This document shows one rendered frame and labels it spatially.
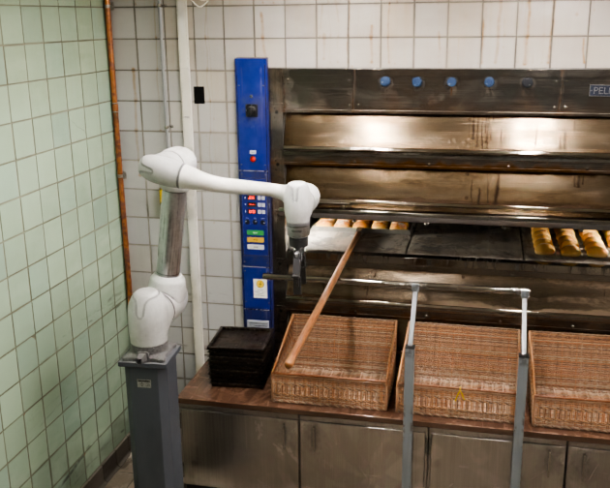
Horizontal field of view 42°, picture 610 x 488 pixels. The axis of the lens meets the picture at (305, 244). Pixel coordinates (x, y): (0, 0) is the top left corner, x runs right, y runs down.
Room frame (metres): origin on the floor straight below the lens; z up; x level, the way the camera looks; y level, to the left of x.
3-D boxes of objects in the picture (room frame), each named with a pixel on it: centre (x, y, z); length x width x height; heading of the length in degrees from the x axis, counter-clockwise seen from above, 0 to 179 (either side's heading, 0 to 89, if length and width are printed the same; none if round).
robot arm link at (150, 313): (3.10, 0.65, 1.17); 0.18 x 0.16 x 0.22; 167
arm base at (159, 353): (3.07, 0.65, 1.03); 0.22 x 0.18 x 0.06; 171
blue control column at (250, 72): (4.91, 0.04, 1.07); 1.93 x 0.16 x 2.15; 167
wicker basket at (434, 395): (3.50, -0.73, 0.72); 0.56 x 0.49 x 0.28; 76
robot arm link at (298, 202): (3.00, 0.02, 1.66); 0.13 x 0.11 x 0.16; 168
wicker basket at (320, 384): (3.64, -0.15, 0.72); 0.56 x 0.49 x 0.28; 78
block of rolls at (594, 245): (4.07, -1.44, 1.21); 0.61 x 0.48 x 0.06; 167
